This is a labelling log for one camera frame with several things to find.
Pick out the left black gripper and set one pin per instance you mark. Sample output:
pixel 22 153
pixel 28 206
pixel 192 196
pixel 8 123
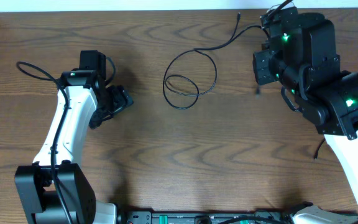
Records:
pixel 122 96

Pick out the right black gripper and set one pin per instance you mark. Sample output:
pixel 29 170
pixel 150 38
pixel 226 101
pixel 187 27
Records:
pixel 261 60

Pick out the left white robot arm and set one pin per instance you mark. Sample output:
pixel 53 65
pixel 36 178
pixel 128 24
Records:
pixel 53 189

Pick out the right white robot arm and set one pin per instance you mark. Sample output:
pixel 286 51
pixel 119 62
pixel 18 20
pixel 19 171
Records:
pixel 300 53

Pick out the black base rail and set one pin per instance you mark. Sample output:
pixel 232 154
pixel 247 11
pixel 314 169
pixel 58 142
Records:
pixel 216 217

